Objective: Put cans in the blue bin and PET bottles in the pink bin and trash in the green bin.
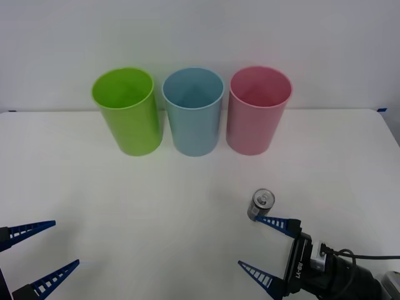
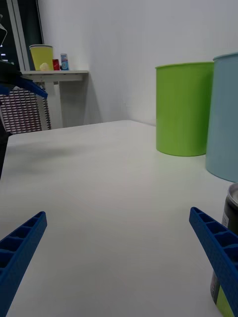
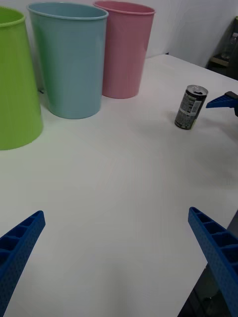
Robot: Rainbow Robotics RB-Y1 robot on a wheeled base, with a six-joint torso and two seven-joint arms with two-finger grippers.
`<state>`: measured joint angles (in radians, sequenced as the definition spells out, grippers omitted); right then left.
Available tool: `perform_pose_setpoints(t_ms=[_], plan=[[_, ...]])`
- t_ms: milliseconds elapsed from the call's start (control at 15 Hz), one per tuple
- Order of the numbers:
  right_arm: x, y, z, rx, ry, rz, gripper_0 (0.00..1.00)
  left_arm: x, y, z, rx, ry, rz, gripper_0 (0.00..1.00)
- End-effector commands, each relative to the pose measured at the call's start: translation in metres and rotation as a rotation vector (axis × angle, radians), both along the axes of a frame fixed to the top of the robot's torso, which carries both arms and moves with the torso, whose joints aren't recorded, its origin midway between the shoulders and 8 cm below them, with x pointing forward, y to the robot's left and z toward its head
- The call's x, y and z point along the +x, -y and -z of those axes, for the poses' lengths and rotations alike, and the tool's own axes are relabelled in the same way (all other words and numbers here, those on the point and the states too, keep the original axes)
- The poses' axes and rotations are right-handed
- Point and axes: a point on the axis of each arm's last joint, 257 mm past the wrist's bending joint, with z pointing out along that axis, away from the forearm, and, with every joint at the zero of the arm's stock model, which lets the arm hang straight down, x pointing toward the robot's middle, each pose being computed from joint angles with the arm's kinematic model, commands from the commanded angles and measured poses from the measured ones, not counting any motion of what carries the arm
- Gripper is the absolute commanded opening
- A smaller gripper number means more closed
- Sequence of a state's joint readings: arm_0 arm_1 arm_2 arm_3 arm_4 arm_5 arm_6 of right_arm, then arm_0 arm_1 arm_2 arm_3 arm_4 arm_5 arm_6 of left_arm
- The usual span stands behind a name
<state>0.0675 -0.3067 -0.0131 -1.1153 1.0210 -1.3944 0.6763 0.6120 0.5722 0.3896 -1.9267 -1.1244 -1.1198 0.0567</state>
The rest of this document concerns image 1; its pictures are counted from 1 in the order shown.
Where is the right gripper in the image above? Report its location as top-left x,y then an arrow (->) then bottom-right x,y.
237,215 -> 326,300

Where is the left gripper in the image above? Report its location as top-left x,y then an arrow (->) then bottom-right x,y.
0,220 -> 81,300

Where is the black drink can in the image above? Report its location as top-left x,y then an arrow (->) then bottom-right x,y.
246,187 -> 276,223

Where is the pink plastic bin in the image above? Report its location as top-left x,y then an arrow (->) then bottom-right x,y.
225,65 -> 294,156

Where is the pale blue plastic bin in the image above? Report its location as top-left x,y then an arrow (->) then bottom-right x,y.
161,67 -> 226,157

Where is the green plastic bin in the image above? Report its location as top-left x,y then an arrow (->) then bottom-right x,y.
90,67 -> 163,156

